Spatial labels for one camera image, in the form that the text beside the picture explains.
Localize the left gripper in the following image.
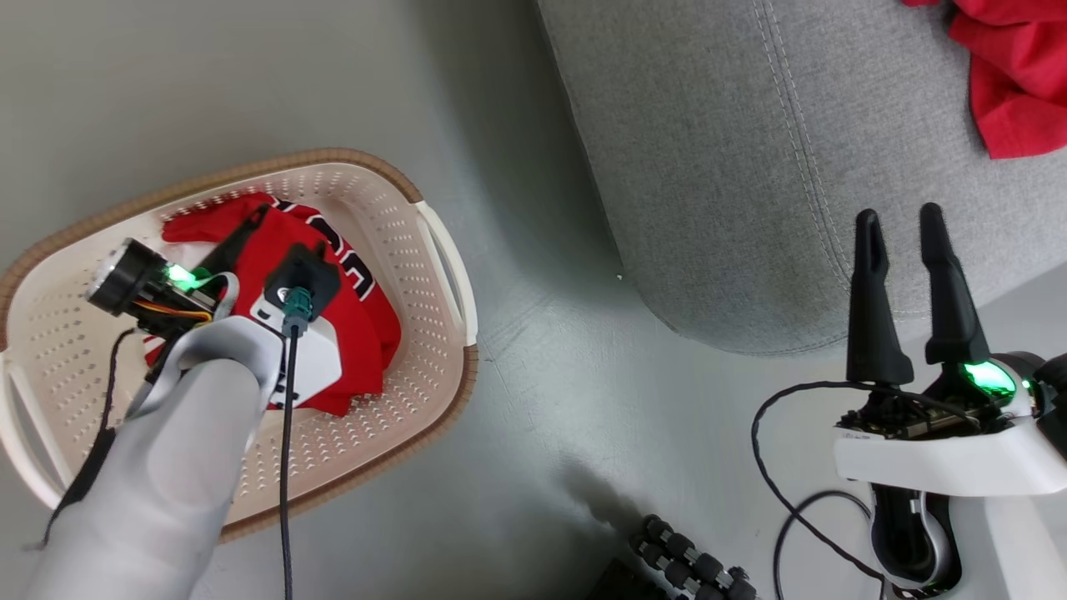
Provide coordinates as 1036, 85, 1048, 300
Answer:
86, 206, 343, 410

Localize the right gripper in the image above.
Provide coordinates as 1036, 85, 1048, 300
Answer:
834, 202, 1067, 498

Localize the red jersey with lettering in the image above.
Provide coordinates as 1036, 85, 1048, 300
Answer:
143, 192, 403, 418

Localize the plain red garment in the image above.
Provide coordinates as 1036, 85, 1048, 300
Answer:
900, 0, 1067, 161

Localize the cream laundry basket brown rim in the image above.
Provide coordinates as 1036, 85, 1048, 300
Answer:
0, 147, 480, 543

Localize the grey fabric cushion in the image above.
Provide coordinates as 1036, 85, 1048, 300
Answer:
533, 0, 1067, 357

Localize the thin black cable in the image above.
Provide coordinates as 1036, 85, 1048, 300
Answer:
750, 379, 889, 584
25, 327, 138, 551
772, 490, 874, 600

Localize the thick black cable teal plug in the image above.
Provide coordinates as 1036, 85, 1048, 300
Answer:
278, 287, 316, 600

